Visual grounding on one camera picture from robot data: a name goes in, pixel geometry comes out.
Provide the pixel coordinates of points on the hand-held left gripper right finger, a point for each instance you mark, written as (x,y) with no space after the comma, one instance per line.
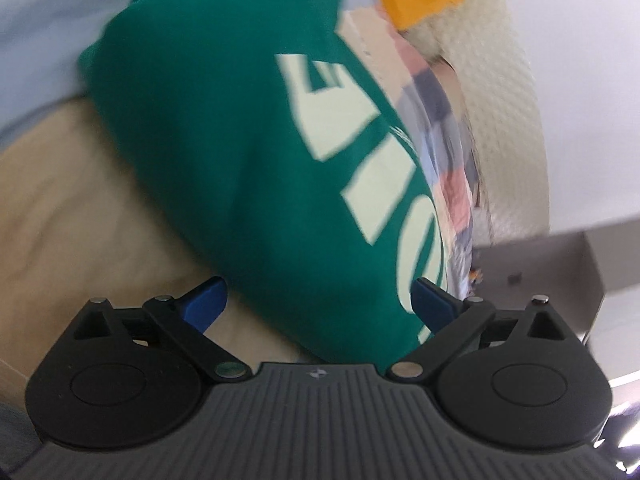
(432,307)

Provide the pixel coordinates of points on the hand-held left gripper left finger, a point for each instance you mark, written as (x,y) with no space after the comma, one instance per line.
(205,305)

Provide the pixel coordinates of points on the green hoodie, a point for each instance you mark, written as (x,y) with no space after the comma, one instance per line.
(225,160)

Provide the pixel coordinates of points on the small cosmetic bottles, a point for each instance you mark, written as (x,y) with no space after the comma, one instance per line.
(476,274)

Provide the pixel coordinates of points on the dark cabinet socket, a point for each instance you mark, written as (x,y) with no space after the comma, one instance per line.
(515,277)

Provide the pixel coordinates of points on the grey wardrobe cabinet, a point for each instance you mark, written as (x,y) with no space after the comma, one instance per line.
(550,270)

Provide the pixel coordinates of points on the checkered patchwork quilt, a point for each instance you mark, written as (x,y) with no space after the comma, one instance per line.
(75,235)

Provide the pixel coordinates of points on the cream quilted headboard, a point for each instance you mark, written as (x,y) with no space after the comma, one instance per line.
(500,110)

